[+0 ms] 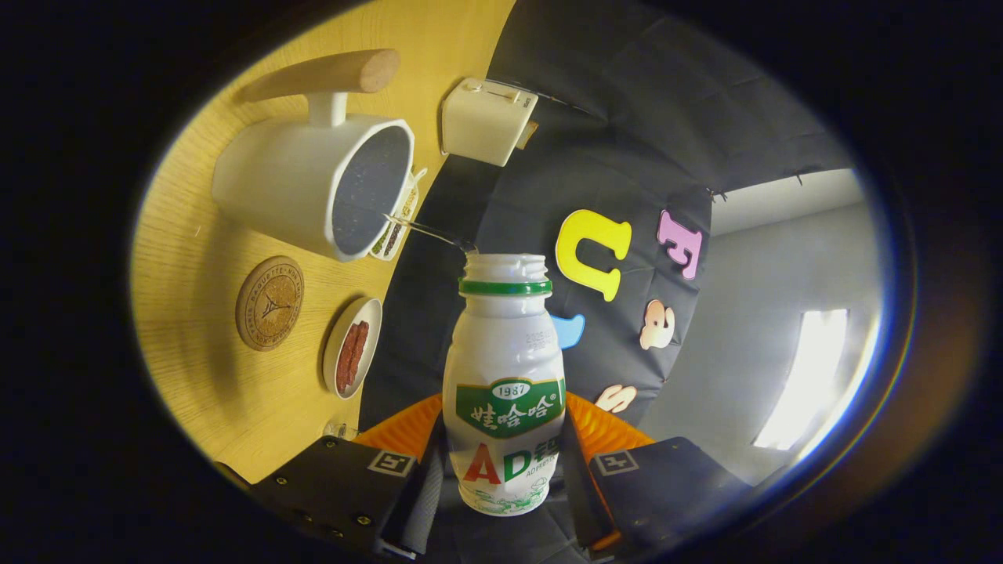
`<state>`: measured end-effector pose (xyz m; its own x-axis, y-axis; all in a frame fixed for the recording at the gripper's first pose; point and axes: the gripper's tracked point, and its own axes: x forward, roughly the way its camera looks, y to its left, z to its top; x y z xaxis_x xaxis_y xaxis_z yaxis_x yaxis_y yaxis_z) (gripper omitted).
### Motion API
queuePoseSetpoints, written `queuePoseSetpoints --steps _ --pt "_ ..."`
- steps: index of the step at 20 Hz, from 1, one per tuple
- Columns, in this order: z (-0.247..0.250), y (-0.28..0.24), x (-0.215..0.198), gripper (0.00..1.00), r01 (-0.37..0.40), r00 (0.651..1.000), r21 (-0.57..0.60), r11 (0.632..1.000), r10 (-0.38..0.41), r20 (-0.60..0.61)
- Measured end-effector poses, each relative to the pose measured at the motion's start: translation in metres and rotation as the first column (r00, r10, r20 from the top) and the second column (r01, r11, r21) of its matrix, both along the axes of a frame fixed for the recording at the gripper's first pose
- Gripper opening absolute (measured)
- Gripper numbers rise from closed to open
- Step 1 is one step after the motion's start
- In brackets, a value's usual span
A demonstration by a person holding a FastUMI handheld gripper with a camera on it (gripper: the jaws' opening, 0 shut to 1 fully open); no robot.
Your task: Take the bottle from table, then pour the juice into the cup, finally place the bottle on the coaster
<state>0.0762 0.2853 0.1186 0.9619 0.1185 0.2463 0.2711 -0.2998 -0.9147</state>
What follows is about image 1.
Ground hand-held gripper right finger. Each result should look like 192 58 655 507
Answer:
560 390 753 553

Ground white juice bottle green label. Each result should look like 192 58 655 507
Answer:
442 252 567 518

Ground red meat slices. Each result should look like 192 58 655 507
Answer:
335 320 371 394

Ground black backdrop cloth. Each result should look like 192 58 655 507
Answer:
357 0 855 564

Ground wooden table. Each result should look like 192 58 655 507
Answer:
129 0 518 485

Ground white round plate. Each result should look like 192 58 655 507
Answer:
322 296 384 401

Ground ceiling light panel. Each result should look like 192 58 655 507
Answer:
752 308 851 451

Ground cream toaster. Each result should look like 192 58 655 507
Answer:
440 77 539 168

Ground white cup wooden handle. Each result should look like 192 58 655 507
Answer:
212 49 416 263

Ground round cork coaster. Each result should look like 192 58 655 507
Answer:
235 255 305 352

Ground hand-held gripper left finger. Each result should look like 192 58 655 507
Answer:
249 392 446 561

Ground small white snack dish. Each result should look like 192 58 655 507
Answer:
368 166 429 262

